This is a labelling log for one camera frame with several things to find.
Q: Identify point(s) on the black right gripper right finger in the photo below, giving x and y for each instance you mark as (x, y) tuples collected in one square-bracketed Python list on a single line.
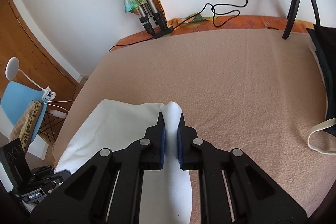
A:
[(233, 188)]

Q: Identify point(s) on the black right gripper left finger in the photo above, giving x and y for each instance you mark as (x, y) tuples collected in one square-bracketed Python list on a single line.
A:
[(108, 187)]

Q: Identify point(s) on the white t-shirt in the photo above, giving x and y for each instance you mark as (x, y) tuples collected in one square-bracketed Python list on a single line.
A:
[(166, 194)]

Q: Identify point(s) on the leopard print cloth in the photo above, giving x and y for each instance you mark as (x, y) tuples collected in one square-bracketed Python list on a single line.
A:
[(25, 125)]

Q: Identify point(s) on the blue chair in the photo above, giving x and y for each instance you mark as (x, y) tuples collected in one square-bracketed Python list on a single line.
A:
[(16, 99)]

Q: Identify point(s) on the beige fleece blanket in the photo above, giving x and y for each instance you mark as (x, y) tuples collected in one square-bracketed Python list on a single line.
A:
[(247, 89)]

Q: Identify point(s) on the wooden door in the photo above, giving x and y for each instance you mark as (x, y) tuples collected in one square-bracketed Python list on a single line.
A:
[(17, 40)]

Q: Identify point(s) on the orange floral bed sheet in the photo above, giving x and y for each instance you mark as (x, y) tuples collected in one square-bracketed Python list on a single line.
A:
[(200, 24)]

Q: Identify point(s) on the silver folded tripod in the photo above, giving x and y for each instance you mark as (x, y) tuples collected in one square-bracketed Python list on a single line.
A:
[(158, 19)]

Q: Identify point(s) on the folded black garment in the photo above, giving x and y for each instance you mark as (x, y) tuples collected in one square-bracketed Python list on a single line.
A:
[(323, 39)]

